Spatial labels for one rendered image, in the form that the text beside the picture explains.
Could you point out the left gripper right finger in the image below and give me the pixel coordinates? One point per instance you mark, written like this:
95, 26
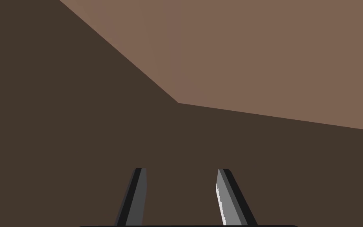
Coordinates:
232, 201

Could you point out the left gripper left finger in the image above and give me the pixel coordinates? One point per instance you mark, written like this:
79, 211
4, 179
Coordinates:
134, 201

